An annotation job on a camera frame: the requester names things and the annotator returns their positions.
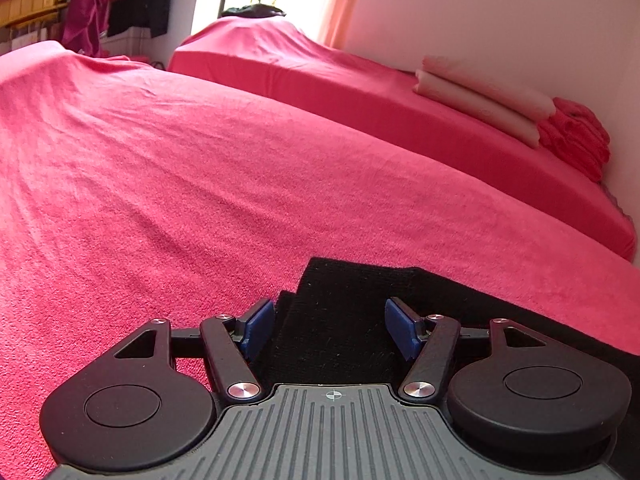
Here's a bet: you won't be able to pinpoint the pink bedsheet near bed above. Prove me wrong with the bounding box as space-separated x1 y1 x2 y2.
1 41 639 479

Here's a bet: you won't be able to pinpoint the black pants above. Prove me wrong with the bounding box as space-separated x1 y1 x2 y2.
258 258 639 453

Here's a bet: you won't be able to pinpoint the red crumpled blanket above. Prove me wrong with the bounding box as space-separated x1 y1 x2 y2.
537 98 611 183

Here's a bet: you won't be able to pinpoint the pink bedsheet bed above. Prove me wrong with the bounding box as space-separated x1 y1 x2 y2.
169 18 637 259
1 41 639 479

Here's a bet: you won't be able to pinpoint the pink bedsheet far bed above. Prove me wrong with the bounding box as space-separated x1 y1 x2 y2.
169 18 637 259

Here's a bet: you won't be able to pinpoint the pink curtain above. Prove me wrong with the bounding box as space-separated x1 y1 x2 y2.
319 0 357 49

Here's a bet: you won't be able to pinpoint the wooden shelf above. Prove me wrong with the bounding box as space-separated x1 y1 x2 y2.
1 0 67 28

